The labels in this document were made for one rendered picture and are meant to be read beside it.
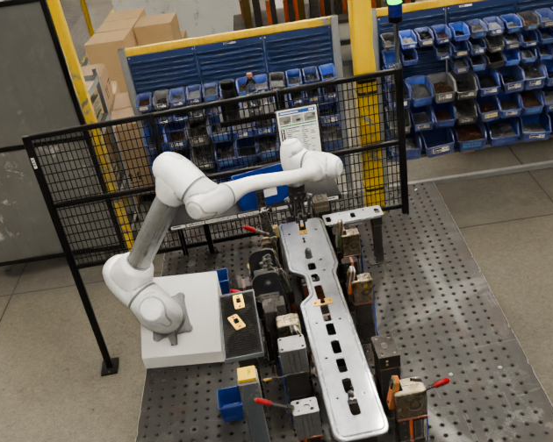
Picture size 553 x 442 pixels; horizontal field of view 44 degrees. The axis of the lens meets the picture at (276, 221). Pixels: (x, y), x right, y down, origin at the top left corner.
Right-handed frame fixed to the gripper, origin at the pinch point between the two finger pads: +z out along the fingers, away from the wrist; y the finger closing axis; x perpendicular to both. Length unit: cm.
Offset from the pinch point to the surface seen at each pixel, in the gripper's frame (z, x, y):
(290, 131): -21, 54, 6
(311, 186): 7.9, 46.1, 11.5
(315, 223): 11.0, 14.4, 7.9
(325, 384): 11, -92, -8
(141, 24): 6, 441, -95
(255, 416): 13, -98, -33
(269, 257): -7.0, -33.8, -18.1
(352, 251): 15.6, -8.2, 20.8
